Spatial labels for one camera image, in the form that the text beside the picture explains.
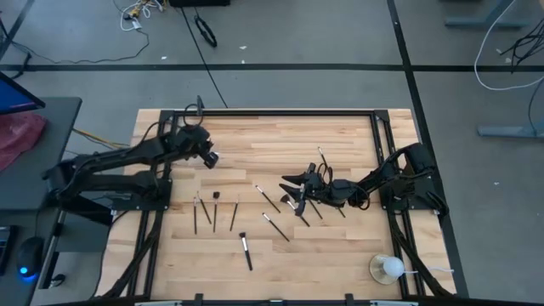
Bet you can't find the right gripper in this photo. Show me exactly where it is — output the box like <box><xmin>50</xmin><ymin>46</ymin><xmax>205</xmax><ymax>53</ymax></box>
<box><xmin>278</xmin><ymin>162</ymin><xmax>360</xmax><ymax>218</ymax></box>

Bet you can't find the black fan makeup brush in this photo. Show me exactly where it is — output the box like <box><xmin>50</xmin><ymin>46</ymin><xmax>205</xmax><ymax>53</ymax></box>
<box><xmin>279</xmin><ymin>194</ymin><xmax>311</xmax><ymax>228</ymax></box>

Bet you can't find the silver-ferrule thin makeup brush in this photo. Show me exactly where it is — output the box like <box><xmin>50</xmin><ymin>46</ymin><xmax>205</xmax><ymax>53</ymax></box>
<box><xmin>261</xmin><ymin>212</ymin><xmax>292</xmax><ymax>243</ymax></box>
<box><xmin>254</xmin><ymin>184</ymin><xmax>282</xmax><ymax>214</ymax></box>

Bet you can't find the black flat-head makeup brush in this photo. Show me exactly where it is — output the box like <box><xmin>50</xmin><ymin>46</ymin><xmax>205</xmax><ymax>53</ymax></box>
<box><xmin>212</xmin><ymin>190</ymin><xmax>221</xmax><ymax>234</ymax></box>

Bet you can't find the large round-head makeup brush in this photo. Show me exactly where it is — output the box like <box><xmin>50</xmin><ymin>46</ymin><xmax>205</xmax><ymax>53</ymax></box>
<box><xmin>238</xmin><ymin>231</ymin><xmax>254</xmax><ymax>272</ymax></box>

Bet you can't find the black box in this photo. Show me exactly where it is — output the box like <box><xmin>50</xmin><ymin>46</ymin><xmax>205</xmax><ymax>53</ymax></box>
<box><xmin>168</xmin><ymin>0</ymin><xmax>231</xmax><ymax>8</ymax></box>

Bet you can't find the dark grey desk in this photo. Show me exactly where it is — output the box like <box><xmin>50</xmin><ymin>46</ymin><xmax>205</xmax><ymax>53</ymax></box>
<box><xmin>0</xmin><ymin>96</ymin><xmax>114</xmax><ymax>306</ymax></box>

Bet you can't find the pink cloth bag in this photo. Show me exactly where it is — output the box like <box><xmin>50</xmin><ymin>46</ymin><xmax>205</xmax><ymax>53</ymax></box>
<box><xmin>0</xmin><ymin>112</ymin><xmax>48</xmax><ymax>171</ymax></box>

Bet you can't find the computer monitor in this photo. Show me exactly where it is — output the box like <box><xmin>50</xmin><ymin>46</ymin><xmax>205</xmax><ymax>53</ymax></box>
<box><xmin>0</xmin><ymin>70</ymin><xmax>47</xmax><ymax>116</ymax></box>

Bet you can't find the black computer mouse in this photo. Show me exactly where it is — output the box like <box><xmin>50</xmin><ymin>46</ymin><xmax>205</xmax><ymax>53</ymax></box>
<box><xmin>15</xmin><ymin>235</ymin><xmax>46</xmax><ymax>281</ymax></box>

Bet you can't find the black keyboard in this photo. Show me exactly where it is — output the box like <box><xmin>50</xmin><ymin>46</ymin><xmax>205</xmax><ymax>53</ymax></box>
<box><xmin>0</xmin><ymin>224</ymin><xmax>19</xmax><ymax>277</ymax></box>

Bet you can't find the grey-blue desk foot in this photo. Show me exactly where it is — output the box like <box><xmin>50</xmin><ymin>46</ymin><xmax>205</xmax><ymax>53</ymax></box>
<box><xmin>444</xmin><ymin>0</ymin><xmax>530</xmax><ymax>30</ymax></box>
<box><xmin>476</xmin><ymin>114</ymin><xmax>544</xmax><ymax>139</ymax></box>

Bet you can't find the black aluminium table frame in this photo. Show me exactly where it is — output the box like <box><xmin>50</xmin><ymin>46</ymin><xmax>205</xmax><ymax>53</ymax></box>
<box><xmin>95</xmin><ymin>108</ymin><xmax>458</xmax><ymax>306</ymax></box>

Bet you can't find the long black floor cable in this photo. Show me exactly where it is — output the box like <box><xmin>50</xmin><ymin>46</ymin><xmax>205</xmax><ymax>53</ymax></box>
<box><xmin>178</xmin><ymin>4</ymin><xmax>230</xmax><ymax>110</ymax></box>

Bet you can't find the black strap loop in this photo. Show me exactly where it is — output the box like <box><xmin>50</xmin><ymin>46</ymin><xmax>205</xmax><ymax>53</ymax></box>
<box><xmin>194</xmin><ymin>14</ymin><xmax>218</xmax><ymax>48</ymax></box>

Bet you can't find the thin black floor cable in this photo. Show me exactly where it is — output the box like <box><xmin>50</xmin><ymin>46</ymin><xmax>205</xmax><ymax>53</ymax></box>
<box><xmin>8</xmin><ymin>27</ymin><xmax>150</xmax><ymax>65</ymax></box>

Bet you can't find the white cable bundle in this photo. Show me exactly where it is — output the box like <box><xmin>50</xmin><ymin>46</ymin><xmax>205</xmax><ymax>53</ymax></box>
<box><xmin>112</xmin><ymin>0</ymin><xmax>165</xmax><ymax>33</ymax></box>

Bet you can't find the white lamp cable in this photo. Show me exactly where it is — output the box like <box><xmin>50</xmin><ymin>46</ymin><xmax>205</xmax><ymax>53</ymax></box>
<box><xmin>401</xmin><ymin>266</ymin><xmax>455</xmax><ymax>275</ymax></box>

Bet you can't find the white floor cable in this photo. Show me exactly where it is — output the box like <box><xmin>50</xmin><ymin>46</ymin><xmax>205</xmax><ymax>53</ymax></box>
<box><xmin>473</xmin><ymin>0</ymin><xmax>544</xmax><ymax>92</ymax></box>

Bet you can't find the black cable bundle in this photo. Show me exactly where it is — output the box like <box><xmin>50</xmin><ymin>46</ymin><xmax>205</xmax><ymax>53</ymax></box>
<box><xmin>499</xmin><ymin>25</ymin><xmax>544</xmax><ymax>73</ymax></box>

